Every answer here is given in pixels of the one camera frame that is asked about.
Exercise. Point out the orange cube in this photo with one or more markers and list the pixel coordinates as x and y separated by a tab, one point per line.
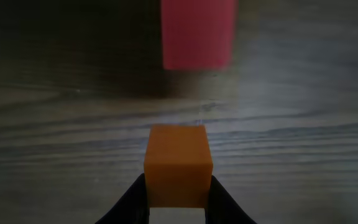
177	165

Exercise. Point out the red cube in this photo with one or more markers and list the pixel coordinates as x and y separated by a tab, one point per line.
197	34

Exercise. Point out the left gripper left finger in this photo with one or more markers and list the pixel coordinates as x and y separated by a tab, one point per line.
132	205

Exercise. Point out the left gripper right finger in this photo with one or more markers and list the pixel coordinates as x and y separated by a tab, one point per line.
221	205

